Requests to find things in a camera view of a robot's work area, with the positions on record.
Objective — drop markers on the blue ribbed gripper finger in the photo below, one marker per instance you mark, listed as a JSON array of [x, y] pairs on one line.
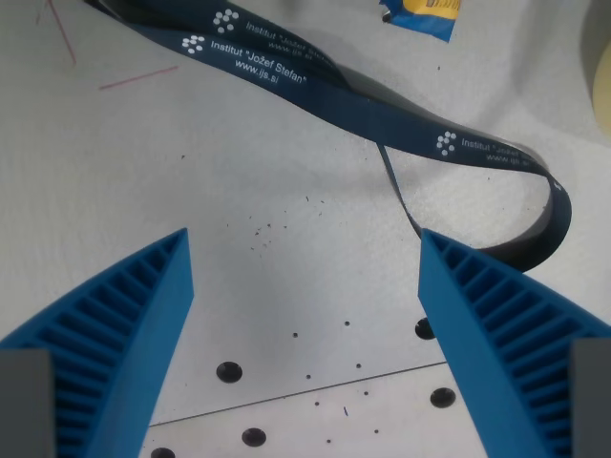
[[143, 329], [482, 329]]

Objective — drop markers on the cream tape roll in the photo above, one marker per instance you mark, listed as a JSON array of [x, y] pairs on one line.
[[601, 62]]

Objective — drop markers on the blue and yellow packet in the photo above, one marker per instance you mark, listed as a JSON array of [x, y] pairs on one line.
[[422, 14]]

